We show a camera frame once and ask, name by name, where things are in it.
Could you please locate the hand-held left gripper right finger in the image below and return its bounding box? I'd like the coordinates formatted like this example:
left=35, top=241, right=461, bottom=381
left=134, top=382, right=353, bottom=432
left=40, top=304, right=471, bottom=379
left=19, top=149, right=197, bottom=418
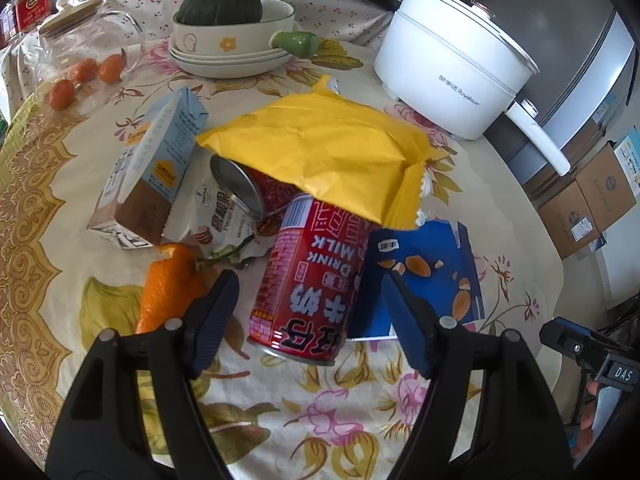
left=381, top=270, right=573, bottom=480

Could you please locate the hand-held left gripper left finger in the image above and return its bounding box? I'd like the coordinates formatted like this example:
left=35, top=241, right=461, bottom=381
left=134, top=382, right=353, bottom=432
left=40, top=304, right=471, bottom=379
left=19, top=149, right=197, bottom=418
left=46, top=269, right=241, bottom=480

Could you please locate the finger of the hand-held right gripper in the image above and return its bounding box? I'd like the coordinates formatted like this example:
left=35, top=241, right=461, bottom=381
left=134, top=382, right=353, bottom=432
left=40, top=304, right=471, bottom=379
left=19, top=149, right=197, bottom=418
left=539, top=317, right=608, bottom=373

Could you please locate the white pecan snack packet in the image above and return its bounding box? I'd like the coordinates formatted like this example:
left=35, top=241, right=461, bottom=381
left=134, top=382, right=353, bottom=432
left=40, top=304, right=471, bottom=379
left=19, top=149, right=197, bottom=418
left=162, top=170, right=273, bottom=268

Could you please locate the red milk drink can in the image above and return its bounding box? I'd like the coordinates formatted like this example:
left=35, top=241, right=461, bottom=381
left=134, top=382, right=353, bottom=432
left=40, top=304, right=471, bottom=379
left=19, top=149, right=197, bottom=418
left=247, top=192, right=371, bottom=367

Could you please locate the orange peel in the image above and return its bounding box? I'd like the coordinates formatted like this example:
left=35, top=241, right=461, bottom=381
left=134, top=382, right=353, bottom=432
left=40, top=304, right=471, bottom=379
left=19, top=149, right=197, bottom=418
left=135, top=242, right=208, bottom=336

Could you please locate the dark blue almond carton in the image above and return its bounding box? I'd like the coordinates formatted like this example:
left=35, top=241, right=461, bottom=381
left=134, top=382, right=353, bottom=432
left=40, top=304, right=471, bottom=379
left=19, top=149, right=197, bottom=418
left=347, top=219, right=486, bottom=341

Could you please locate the red open-top can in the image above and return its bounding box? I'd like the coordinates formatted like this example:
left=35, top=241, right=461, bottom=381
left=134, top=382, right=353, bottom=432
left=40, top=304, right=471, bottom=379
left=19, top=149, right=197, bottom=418
left=209, top=154, right=303, bottom=221

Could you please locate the light blue milk carton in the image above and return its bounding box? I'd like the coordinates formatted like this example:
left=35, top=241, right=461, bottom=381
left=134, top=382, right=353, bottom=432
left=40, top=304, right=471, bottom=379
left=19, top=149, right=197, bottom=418
left=87, top=86, right=210, bottom=251

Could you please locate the yellow snack bag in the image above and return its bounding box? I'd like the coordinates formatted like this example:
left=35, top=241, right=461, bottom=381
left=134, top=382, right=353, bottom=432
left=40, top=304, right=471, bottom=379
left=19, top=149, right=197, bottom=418
left=196, top=74, right=446, bottom=233

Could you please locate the cream plate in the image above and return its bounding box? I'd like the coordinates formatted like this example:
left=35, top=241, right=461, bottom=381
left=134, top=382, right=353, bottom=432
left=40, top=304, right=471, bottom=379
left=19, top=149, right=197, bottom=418
left=172, top=50, right=303, bottom=80
left=168, top=35, right=293, bottom=70

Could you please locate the grey refrigerator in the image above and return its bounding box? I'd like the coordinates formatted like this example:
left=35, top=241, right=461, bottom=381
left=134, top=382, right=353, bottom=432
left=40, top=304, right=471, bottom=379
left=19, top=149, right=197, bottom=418
left=485, top=0, right=636, bottom=191

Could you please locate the white electric cooking pot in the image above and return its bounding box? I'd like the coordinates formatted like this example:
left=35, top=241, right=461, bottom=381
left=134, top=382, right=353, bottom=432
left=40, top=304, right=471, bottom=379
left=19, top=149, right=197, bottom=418
left=374, top=0, right=572, bottom=177

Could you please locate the cream bowl with flower print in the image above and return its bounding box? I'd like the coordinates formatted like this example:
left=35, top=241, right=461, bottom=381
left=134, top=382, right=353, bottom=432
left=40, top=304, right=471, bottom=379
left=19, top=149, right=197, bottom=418
left=172, top=0, right=296, bottom=58

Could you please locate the green ceramic spoon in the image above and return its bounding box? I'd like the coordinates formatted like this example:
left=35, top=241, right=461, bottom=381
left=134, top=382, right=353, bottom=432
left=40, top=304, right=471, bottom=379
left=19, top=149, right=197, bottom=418
left=270, top=30, right=320, bottom=59

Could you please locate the glass pitcher with wooden lid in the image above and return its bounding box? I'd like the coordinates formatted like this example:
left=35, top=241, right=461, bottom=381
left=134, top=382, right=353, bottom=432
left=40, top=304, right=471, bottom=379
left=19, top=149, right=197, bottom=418
left=17, top=0, right=146, bottom=111

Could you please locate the dark green kabocha squash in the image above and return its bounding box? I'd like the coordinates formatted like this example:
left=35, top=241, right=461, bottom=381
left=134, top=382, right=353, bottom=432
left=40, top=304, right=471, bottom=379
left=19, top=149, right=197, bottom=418
left=177, top=0, right=263, bottom=28

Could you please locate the red tea tin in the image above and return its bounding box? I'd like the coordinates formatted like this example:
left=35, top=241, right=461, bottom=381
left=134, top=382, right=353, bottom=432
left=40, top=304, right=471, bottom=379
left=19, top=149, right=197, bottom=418
left=14, top=0, right=51, bottom=33

